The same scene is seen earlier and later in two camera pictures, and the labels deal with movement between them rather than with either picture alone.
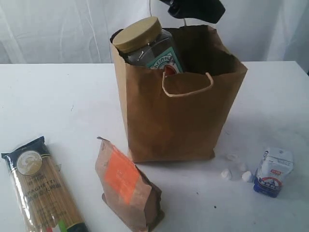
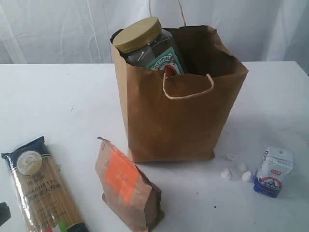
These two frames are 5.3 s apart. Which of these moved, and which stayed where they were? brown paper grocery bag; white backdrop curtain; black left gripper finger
Moved: black left gripper finger
Stayed: white backdrop curtain; brown paper grocery bag
